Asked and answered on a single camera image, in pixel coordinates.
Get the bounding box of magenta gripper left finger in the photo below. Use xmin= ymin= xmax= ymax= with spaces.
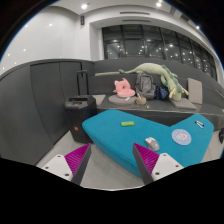
xmin=41 ymin=142 xmax=92 ymax=186

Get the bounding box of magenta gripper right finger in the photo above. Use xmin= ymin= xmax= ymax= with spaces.
xmin=132 ymin=142 xmax=184 ymax=186

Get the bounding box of grey computer mouse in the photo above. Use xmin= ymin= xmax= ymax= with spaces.
xmin=145 ymin=137 xmax=160 ymax=151

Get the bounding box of round blue mouse pad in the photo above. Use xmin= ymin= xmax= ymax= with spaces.
xmin=171 ymin=129 xmax=192 ymax=146

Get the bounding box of teal upholstered bench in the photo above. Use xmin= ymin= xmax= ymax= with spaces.
xmin=82 ymin=109 xmax=214 ymax=177

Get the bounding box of green rectangular eraser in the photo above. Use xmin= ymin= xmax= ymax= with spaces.
xmin=121 ymin=121 xmax=135 ymax=127

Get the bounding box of black rolling suitcase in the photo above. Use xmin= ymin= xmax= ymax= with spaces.
xmin=63 ymin=69 xmax=98 ymax=144

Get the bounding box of small tan pouch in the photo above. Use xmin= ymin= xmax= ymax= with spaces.
xmin=135 ymin=97 xmax=147 ymax=105

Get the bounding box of blue white marker pen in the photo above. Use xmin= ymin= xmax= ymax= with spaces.
xmin=195 ymin=120 xmax=204 ymax=129

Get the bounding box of grey flat cushion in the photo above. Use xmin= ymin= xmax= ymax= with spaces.
xmin=170 ymin=98 xmax=196 ymax=110

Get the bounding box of dark blue bag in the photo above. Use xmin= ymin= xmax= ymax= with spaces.
xmin=154 ymin=86 xmax=169 ymax=100

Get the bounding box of grey round seat cushion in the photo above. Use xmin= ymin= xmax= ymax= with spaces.
xmin=108 ymin=95 xmax=136 ymax=105

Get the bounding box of grey backpack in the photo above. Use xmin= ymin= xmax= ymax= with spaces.
xmin=135 ymin=73 xmax=156 ymax=100

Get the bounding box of pink plush toy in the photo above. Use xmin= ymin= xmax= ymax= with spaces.
xmin=113 ymin=78 xmax=135 ymax=98

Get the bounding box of green dragon plush toy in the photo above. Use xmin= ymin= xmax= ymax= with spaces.
xmin=119 ymin=63 xmax=189 ymax=102

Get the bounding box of grey square cushion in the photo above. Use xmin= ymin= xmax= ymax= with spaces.
xmin=188 ymin=78 xmax=203 ymax=104

